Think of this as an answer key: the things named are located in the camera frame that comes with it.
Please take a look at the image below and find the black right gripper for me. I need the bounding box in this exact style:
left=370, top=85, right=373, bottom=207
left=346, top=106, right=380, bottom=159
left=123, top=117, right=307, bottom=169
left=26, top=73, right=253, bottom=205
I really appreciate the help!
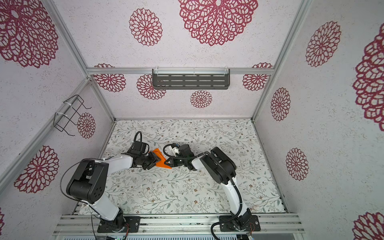
left=164, top=156, right=189, bottom=168

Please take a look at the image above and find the orange square paper sheet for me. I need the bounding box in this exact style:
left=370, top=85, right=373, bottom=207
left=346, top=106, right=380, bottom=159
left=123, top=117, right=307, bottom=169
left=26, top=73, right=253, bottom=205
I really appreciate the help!
left=152, top=149, right=171, bottom=169

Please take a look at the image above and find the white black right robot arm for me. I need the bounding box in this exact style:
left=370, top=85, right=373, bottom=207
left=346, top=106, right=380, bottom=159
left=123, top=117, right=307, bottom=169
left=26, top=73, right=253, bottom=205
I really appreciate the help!
left=163, top=144, right=252, bottom=228

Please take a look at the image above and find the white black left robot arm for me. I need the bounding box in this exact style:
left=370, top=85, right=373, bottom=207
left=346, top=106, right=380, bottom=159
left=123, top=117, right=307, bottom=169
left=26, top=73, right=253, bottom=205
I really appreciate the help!
left=66, top=152, right=160, bottom=222

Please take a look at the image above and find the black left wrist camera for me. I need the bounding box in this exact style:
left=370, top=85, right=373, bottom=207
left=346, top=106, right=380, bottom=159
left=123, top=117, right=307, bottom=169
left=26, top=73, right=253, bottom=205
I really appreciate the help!
left=127, top=131, right=149, bottom=157

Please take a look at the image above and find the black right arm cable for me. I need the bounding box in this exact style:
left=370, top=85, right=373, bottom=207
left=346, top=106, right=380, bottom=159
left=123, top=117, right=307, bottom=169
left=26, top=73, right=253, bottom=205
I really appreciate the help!
left=162, top=143, right=244, bottom=240

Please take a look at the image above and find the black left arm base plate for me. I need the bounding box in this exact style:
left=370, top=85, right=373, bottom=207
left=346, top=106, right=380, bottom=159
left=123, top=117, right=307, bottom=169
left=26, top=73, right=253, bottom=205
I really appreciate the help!
left=97, top=216, right=141, bottom=234

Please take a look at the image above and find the grey slotted wall shelf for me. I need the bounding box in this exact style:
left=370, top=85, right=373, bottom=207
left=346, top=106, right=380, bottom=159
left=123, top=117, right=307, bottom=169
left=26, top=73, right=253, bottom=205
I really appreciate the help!
left=152, top=69, right=231, bottom=90

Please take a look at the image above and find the black wire wall basket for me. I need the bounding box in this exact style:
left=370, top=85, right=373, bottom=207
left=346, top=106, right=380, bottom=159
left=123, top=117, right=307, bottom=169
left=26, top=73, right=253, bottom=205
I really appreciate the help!
left=53, top=95, right=91, bottom=137

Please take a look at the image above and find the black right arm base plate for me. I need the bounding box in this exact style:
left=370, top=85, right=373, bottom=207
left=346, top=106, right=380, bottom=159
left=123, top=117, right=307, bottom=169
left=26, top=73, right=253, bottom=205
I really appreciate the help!
left=220, top=215, right=261, bottom=232

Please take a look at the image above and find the aluminium front rail frame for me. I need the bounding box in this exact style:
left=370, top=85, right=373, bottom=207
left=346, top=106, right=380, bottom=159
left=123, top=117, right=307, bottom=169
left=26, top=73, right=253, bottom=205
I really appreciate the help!
left=52, top=214, right=305, bottom=236

